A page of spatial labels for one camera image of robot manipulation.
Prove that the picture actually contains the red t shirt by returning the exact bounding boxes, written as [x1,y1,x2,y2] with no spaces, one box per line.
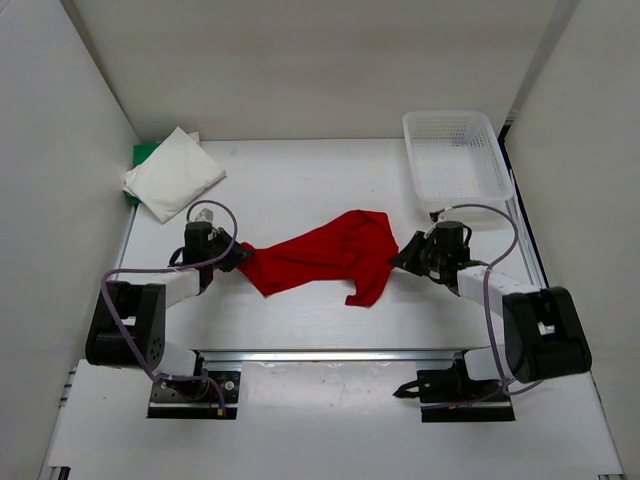
[239,210,399,308]

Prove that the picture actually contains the white plastic basket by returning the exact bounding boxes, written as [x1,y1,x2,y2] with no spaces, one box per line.
[402,110,514,217]

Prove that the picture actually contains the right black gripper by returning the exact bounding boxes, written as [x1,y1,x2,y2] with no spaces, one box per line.
[391,232,447,278]

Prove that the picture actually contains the white t shirt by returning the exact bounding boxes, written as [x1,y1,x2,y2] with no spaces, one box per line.
[122,127,226,224]

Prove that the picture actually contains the green t shirt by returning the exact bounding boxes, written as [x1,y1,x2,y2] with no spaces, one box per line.
[124,142,161,207]

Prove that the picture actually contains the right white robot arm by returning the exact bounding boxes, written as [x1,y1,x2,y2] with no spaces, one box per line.
[390,204,592,384]

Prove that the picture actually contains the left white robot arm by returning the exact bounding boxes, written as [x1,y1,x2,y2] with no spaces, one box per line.
[85,208,252,400]

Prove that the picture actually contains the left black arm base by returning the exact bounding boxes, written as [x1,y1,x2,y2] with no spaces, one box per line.
[147,354,241,421]

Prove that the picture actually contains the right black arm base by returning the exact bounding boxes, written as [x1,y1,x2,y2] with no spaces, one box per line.
[393,359,516,423]

